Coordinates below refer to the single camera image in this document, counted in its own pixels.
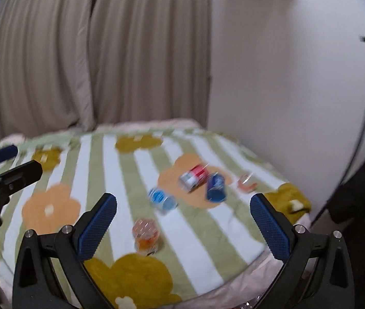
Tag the green striped flower blanket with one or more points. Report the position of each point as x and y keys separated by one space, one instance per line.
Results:
x=137 y=180

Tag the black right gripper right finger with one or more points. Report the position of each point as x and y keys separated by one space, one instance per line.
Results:
x=316 y=271

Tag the red labelled plastic cup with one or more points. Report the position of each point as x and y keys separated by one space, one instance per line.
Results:
x=193 y=178

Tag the dark blue labelled cup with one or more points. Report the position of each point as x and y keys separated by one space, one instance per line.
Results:
x=215 y=192

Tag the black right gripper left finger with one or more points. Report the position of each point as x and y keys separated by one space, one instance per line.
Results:
x=35 y=283

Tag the beige curtain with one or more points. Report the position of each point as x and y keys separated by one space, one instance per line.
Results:
x=81 y=63

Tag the orange labelled plastic cup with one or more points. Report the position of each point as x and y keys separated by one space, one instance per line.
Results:
x=146 y=235

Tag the clear cup orange print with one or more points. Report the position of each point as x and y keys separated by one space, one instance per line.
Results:
x=247 y=183

